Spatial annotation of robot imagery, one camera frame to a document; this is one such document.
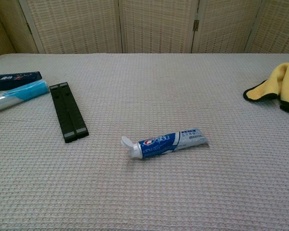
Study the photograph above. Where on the beige waffle-weave tablecloth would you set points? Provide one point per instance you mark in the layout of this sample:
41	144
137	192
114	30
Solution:
144	192

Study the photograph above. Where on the black folded stand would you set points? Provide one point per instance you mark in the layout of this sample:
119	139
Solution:
68	113

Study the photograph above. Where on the blue white Crest toothpaste tube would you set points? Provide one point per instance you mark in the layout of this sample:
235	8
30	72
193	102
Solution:
156	144

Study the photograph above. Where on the woven folding screen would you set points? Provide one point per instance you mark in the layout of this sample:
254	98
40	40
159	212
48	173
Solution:
156	24

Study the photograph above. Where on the dark blue printed box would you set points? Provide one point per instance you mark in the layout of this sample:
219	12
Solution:
14	80

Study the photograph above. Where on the brass screen hinge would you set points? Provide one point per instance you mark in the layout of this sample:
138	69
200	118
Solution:
195	25

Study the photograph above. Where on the blue white plastic package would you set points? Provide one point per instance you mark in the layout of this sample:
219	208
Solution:
21	95

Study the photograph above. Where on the yellow cloth with black edge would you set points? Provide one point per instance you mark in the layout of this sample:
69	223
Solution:
285	81

